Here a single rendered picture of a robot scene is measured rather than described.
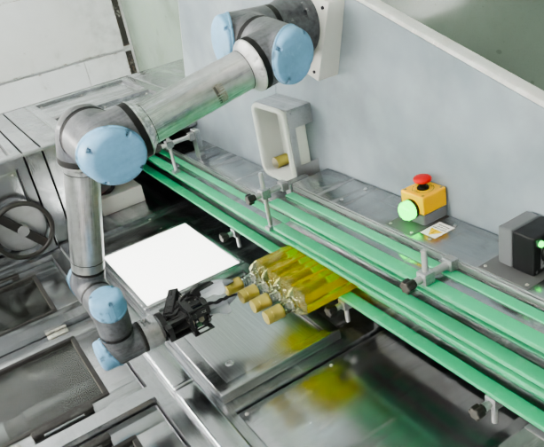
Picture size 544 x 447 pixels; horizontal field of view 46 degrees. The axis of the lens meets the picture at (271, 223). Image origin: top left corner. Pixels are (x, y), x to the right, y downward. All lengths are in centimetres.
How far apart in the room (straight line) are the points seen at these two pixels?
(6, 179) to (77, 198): 97
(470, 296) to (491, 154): 28
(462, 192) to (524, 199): 16
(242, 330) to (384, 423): 47
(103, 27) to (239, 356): 395
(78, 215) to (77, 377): 53
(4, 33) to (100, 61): 71
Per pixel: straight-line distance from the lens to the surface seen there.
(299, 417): 145
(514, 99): 124
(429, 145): 143
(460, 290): 125
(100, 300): 141
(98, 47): 523
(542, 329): 116
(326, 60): 157
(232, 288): 159
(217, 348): 163
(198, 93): 127
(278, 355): 155
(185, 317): 151
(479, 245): 135
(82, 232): 143
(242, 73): 131
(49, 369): 186
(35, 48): 511
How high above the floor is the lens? 166
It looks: 24 degrees down
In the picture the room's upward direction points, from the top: 114 degrees counter-clockwise
